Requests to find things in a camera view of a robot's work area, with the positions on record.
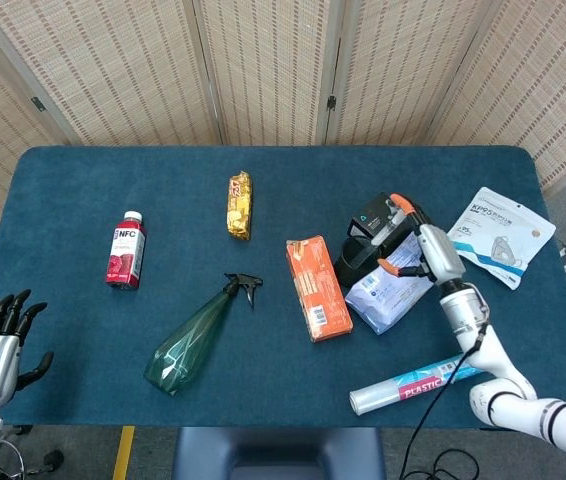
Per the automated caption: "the right silver orange-tipped robot hand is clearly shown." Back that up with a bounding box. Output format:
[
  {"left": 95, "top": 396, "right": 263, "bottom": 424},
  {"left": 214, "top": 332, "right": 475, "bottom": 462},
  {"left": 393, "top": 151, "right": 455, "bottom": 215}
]
[{"left": 376, "top": 192, "right": 467, "bottom": 287}]

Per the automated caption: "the clear test tube white cap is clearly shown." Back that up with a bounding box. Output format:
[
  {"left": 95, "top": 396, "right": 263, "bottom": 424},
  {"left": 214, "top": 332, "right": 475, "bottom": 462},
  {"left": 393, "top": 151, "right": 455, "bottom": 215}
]
[{"left": 362, "top": 212, "right": 409, "bottom": 254}]

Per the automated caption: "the black pen holder cup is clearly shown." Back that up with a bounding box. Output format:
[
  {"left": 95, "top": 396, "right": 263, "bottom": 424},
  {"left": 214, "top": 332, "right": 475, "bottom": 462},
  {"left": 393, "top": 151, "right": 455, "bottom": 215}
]
[{"left": 333, "top": 237, "right": 382, "bottom": 290}]

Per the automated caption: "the white KP95 mask bag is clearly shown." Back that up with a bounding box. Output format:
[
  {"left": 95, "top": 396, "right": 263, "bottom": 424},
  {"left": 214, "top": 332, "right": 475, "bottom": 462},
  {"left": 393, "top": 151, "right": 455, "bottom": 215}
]
[{"left": 441, "top": 186, "right": 557, "bottom": 291}]

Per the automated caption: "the black product box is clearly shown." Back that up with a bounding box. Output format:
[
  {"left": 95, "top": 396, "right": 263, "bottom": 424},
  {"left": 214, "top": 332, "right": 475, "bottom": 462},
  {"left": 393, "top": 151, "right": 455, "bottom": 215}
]
[{"left": 347, "top": 192, "right": 422, "bottom": 251}]

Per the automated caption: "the orange cardboard box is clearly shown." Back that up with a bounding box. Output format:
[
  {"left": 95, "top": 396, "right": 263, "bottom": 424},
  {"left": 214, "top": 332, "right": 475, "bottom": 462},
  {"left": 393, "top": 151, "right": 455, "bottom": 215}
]
[{"left": 285, "top": 236, "right": 355, "bottom": 344}]

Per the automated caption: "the clear plastic bag roll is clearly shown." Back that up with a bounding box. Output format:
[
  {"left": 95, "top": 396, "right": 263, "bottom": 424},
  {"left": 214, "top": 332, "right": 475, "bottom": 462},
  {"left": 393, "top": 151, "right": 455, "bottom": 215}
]
[{"left": 349, "top": 354, "right": 487, "bottom": 416}]

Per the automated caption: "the yellow floor tape strip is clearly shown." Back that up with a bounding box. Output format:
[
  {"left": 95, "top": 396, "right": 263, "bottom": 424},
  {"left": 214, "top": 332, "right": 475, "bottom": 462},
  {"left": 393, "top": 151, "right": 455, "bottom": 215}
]
[{"left": 111, "top": 425, "right": 136, "bottom": 480}]

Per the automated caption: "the red NFC juice bottle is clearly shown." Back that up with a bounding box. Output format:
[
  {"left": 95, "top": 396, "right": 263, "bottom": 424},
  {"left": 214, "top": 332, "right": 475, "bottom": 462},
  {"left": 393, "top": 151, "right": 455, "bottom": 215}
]
[{"left": 106, "top": 210, "right": 147, "bottom": 291}]

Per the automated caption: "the blue felt table mat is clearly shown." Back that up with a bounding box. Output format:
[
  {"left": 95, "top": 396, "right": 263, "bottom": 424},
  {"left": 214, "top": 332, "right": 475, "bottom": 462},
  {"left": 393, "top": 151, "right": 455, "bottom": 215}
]
[{"left": 0, "top": 145, "right": 566, "bottom": 430}]

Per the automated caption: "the green spray bottle black trigger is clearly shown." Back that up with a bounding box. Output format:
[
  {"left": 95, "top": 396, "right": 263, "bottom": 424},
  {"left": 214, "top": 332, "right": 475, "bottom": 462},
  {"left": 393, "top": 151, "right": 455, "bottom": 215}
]
[{"left": 143, "top": 272, "right": 264, "bottom": 396}]

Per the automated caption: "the gold foil snack pack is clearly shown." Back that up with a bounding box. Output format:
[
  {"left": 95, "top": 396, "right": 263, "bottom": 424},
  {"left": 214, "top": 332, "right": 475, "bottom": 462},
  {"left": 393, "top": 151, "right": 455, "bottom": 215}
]
[{"left": 226, "top": 170, "right": 254, "bottom": 242}]

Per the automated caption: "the woven bamboo folding screen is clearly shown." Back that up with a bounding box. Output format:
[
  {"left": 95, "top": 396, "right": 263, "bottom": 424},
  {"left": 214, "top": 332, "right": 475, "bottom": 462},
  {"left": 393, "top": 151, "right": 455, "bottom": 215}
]
[{"left": 0, "top": 0, "right": 566, "bottom": 231}]

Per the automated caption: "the blue grey chair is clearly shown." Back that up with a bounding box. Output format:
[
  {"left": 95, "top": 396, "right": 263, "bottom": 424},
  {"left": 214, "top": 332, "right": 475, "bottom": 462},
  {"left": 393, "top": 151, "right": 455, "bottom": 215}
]
[{"left": 171, "top": 427, "right": 387, "bottom": 480}]

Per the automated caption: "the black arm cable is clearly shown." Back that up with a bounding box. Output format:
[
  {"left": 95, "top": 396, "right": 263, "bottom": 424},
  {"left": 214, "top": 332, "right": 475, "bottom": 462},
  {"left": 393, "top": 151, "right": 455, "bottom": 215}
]
[{"left": 397, "top": 322, "right": 489, "bottom": 480}]

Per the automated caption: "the black floor cable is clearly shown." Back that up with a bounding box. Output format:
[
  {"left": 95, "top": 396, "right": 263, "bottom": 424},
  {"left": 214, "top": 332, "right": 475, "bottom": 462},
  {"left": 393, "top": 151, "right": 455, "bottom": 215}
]
[{"left": 415, "top": 448, "right": 482, "bottom": 480}]

